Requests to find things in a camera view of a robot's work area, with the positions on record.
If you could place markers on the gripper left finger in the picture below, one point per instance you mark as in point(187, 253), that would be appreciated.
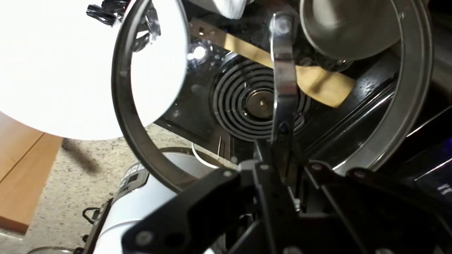
point(191, 222)

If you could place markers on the dark pot orange handles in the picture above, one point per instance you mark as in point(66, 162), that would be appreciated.
point(350, 28)

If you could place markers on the white mixing bowl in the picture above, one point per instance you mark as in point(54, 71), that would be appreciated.
point(56, 66)

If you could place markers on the wooden spatula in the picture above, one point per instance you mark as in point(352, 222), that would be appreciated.
point(321, 85)

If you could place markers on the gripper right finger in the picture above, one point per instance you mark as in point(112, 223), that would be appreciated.
point(364, 212)

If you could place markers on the black electric stove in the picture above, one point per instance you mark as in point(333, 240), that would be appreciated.
point(227, 99)

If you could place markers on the glass pot lid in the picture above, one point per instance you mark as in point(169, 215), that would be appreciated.
point(179, 162)

